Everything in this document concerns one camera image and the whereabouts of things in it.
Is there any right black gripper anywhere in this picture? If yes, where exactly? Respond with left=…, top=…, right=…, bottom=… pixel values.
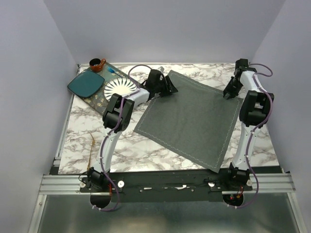
left=223, top=77, right=243, bottom=100

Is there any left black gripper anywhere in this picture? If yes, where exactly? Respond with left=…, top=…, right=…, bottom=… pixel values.
left=154, top=75, right=177, bottom=98

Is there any grey cloth napkin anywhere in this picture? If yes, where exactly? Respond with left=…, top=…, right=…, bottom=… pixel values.
left=134, top=70, right=243, bottom=173

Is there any gold metal spoon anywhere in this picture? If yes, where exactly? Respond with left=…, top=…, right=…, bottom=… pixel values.
left=86, top=133, right=95, bottom=171

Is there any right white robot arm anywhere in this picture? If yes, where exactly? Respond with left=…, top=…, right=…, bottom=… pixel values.
left=223, top=58, right=274, bottom=190

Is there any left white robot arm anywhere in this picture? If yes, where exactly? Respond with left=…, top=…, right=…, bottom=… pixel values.
left=87, top=67, right=178, bottom=192

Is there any white striped round plate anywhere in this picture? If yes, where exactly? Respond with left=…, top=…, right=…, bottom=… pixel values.
left=103, top=77, right=137, bottom=101

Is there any floral rectangular serving tray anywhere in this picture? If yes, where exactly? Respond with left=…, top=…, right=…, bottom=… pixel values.
left=73, top=63, right=139, bottom=115

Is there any orange ceramic mug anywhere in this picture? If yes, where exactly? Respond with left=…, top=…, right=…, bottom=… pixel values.
left=89, top=58, right=106, bottom=73

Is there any teal square plate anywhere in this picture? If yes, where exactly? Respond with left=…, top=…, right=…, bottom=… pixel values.
left=67, top=70, right=105, bottom=98

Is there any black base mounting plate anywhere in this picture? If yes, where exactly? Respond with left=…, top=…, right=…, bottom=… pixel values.
left=80, top=168, right=253, bottom=203

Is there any aluminium frame rail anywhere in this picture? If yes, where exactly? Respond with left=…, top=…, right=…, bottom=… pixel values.
left=39, top=175, right=80, bottom=195

